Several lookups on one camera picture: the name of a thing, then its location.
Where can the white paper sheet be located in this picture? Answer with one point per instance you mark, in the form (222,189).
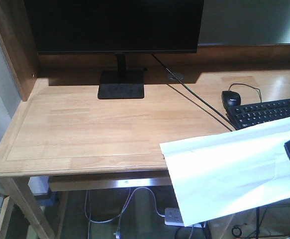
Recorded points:
(218,175)

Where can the black keyboard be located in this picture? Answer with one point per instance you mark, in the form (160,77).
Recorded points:
(244,116)

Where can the black computer mouse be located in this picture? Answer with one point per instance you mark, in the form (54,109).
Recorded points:
(230,99)

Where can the white power strip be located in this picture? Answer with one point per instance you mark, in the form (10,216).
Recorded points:
(173,217)

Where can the black computer monitor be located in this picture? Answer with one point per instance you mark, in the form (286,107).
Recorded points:
(119,27)

